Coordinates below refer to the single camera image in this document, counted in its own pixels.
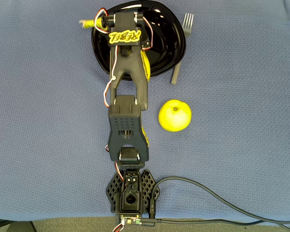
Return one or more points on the black robot arm with stickers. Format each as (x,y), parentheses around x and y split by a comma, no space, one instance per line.
(125,120)

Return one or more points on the blue-grey woven tablecloth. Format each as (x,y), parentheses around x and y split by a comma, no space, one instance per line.
(38,96)

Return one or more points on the green apple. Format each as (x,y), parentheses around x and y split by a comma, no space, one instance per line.
(175,116)

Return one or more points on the glossy black plate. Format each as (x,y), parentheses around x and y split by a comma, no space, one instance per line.
(164,48)

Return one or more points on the grey metal fork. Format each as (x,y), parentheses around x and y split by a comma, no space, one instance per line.
(175,75)

